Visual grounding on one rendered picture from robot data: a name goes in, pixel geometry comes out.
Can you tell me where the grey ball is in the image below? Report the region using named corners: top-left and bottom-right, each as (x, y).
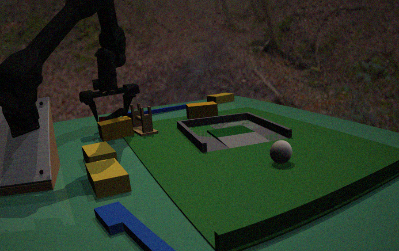
top-left (270, 140), bottom-right (292, 164)

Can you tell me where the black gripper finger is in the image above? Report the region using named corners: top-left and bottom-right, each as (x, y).
top-left (85, 101), bottom-right (99, 122)
top-left (123, 94), bottom-right (136, 116)

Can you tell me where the red golf putter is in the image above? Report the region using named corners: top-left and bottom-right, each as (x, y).
top-left (99, 108), bottom-right (125, 122)

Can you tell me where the green putting mat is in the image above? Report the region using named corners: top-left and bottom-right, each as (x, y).
top-left (124, 107), bottom-right (399, 251)

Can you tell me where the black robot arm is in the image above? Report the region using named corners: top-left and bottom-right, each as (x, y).
top-left (0, 0), bottom-right (126, 138)

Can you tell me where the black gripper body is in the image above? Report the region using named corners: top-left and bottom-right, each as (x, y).
top-left (79, 69), bottom-right (140, 103)

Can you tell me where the blue l-shaped block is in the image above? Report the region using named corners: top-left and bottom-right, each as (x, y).
top-left (94, 202), bottom-right (176, 251)

